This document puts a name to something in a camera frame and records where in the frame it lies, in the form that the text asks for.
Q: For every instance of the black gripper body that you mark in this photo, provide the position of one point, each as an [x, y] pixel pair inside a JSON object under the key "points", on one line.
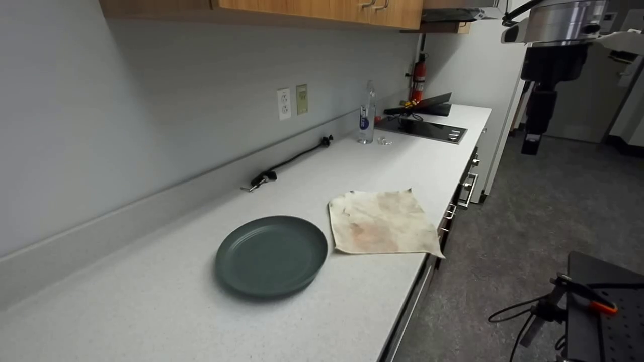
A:
{"points": [[545, 67]]}

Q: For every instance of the stained cream towel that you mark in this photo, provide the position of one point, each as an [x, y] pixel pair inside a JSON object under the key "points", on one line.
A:
{"points": [[388, 222]]}

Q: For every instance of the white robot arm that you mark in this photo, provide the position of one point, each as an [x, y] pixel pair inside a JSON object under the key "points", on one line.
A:
{"points": [[557, 36]]}

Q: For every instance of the red fire extinguisher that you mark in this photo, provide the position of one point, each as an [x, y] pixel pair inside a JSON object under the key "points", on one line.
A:
{"points": [[417, 82]]}

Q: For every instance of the black cooktop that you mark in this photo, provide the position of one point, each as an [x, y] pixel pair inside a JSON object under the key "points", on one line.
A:
{"points": [[417, 127]]}

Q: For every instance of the clear water bottle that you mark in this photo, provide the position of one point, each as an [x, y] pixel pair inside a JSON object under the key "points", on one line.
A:
{"points": [[365, 118]]}

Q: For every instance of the wooden upper cabinet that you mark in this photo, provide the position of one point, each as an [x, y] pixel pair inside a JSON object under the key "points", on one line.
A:
{"points": [[394, 15]]}

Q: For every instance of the black clamp with orange tip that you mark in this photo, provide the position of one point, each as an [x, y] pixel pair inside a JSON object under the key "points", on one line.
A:
{"points": [[548, 306]]}

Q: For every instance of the dark green plate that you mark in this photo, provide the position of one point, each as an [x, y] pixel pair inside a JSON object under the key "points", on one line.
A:
{"points": [[269, 258]]}

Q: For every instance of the silver drawer handle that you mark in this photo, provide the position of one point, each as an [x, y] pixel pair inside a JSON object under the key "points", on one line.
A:
{"points": [[448, 218], [468, 189]]}

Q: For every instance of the white wall outlet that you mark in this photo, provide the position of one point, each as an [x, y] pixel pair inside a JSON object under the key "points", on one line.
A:
{"points": [[284, 103]]}

